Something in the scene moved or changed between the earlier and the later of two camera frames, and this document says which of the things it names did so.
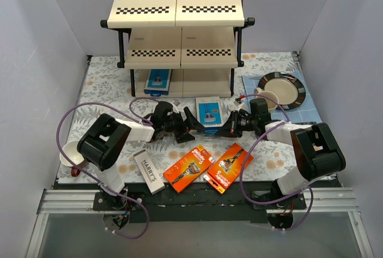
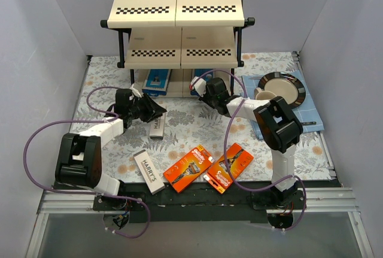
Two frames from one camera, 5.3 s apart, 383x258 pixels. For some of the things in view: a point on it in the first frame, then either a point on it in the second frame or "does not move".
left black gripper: [179, 122] to [143, 107]
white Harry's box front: [149, 172] does not move
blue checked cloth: [304, 112] does not move
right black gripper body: [234, 123] to [205, 96]
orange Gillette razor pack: [228, 168] does not move
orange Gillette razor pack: [187, 170] does not move
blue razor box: [209, 114] to [198, 72]
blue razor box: [158, 82] does not move
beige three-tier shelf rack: [190, 27] does not move
